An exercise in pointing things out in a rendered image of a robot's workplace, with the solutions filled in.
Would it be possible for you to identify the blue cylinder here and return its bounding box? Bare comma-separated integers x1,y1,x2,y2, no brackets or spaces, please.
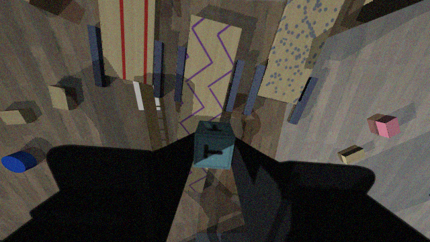
1,151,37,173

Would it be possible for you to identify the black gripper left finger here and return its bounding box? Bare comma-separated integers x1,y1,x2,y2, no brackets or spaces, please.
46,132,195,242

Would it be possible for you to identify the pink cube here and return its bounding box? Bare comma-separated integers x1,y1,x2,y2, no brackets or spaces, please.
376,115,400,138

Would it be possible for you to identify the pale yellow cube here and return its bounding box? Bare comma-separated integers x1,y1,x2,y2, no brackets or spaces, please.
48,85,74,110

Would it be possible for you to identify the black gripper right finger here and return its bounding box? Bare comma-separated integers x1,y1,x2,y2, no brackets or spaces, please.
231,137,376,242

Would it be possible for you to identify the blue cube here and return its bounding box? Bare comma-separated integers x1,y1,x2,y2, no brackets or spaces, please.
193,120,236,169

